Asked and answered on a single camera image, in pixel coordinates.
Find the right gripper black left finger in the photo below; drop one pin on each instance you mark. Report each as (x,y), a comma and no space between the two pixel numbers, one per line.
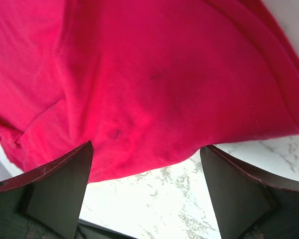
(45,202)

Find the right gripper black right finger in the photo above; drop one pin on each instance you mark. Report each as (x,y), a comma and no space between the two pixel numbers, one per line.
(249,202)

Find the crimson pink t-shirt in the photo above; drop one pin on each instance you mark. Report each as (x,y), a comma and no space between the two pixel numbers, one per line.
(148,82)

